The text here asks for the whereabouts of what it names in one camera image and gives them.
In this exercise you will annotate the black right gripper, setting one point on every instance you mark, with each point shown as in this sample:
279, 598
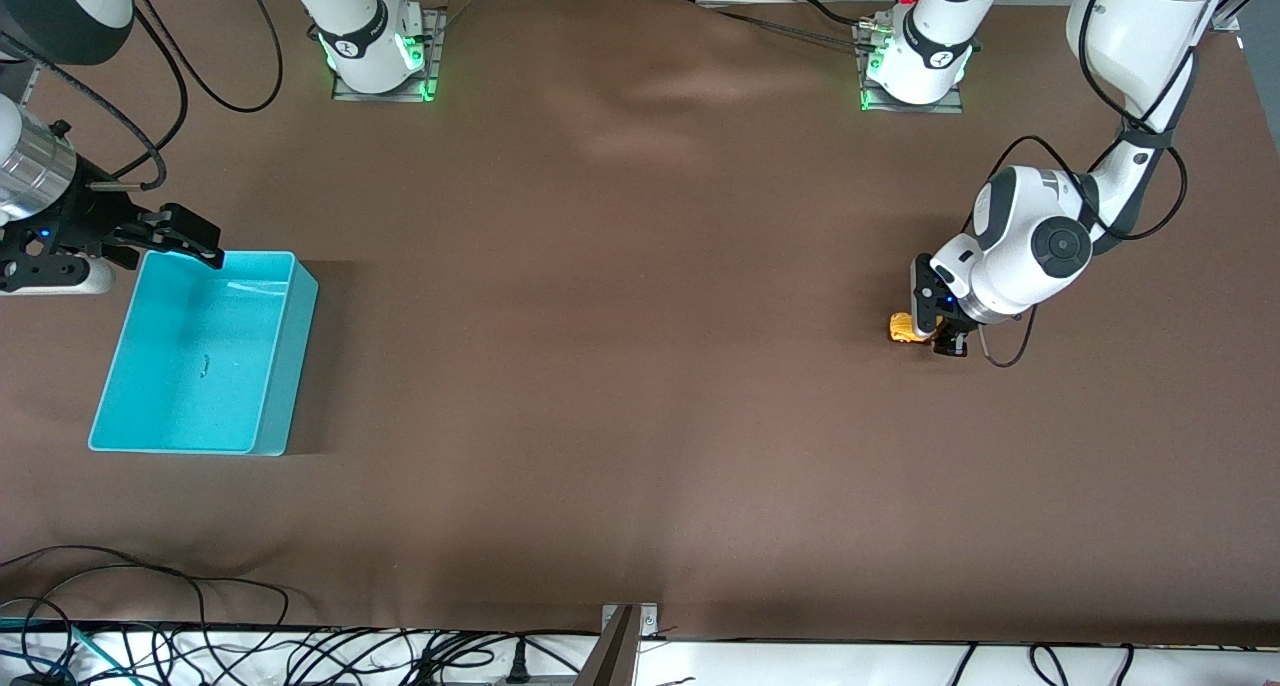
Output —
84, 220

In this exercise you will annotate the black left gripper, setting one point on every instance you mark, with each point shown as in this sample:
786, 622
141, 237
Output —
951, 342

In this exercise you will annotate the yellow beetle toy car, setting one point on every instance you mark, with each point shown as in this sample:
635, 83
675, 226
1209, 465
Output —
900, 328

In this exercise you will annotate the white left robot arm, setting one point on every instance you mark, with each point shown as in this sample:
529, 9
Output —
1020, 256

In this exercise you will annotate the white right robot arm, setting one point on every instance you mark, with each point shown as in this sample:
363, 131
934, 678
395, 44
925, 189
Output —
365, 46

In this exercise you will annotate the turquoise plastic bin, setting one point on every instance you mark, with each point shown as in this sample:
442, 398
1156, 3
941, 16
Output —
200, 386

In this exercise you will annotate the brown table cloth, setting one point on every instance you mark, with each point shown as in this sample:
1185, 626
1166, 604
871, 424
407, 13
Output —
640, 416

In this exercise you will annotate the grey power strip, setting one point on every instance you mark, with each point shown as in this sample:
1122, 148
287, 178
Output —
540, 680

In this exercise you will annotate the black power plug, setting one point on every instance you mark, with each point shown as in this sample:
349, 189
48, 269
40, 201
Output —
517, 666

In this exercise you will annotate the aluminium frame rail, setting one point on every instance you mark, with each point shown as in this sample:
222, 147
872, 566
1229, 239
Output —
32, 76

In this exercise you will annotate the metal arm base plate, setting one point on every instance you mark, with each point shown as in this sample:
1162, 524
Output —
436, 36
915, 108

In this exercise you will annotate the small metal bracket plate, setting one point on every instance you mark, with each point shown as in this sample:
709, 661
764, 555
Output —
648, 621

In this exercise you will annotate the grey metal post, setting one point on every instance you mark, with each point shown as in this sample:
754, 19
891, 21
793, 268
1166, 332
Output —
615, 656

